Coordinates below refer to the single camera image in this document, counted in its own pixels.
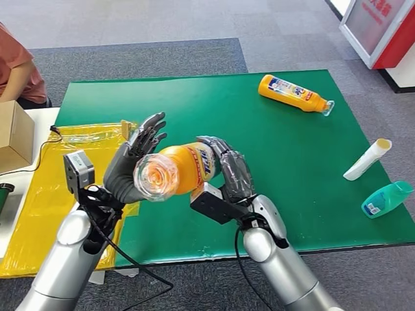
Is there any person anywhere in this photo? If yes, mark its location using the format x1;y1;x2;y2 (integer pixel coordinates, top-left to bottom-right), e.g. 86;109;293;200
0;22;52;110

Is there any teal plastic bottle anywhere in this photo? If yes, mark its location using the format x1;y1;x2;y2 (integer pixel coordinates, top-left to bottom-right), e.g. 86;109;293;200
361;180;414;220

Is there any yellow taped cardboard box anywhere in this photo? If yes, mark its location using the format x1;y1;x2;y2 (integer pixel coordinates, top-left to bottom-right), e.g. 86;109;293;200
0;121;144;279

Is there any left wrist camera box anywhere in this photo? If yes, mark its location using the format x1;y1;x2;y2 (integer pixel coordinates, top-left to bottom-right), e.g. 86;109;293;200
63;150;95;203

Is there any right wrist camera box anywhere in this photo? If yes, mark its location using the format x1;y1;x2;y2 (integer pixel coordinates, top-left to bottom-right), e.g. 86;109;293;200
190;181;249;225

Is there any red and white sign stand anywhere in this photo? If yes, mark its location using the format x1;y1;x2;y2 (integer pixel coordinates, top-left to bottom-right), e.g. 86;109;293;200
338;0;415;71

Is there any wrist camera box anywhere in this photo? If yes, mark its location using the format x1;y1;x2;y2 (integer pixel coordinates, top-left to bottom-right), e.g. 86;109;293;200
190;181;249;225
63;150;95;203

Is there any dark green round container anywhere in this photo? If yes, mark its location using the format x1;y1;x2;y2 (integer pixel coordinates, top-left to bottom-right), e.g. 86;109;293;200
0;183;15;214

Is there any orange Tide detergent bottle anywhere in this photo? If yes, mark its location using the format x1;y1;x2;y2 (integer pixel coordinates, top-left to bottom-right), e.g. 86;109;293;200
133;141;223;203

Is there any green table mat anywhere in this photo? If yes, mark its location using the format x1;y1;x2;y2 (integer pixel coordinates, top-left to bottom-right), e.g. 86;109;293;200
54;69;415;269

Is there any black cable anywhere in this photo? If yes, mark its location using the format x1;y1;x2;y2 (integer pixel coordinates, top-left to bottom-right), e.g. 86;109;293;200
0;125;63;178

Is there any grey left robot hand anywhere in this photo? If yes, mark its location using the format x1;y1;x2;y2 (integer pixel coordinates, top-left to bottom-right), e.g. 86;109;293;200
103;111;168;205

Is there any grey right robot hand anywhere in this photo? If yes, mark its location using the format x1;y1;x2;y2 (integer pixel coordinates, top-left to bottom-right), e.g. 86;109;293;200
197;135;257;204

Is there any brown cardboard box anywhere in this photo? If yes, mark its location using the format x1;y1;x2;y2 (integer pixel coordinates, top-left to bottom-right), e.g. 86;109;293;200
0;100;36;175

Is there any white side table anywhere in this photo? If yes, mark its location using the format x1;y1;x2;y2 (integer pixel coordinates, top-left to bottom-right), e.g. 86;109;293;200
0;107;61;259

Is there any white tube bottle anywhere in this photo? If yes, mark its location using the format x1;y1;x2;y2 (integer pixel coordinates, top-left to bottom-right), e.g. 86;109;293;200
342;137;392;181

